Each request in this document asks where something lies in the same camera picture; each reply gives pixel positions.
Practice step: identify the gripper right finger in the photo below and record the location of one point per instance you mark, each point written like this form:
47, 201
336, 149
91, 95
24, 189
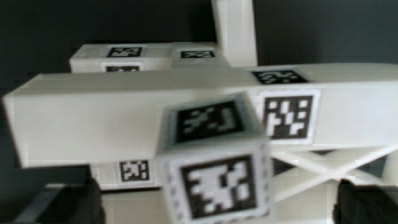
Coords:
366, 204

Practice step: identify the white cube leg block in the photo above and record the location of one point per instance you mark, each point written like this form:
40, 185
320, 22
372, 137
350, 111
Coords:
214, 162

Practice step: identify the white chair back frame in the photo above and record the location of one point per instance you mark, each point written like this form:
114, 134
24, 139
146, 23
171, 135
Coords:
91, 117

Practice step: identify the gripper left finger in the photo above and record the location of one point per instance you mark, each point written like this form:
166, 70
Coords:
66, 204

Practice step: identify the white workspace border frame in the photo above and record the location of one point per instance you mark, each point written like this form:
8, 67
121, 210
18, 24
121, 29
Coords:
233, 15

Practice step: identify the white leg block tagged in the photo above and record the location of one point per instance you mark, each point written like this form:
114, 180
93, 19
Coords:
196, 55

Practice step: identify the white chair seat part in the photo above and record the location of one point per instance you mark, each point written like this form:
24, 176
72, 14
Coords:
130, 180

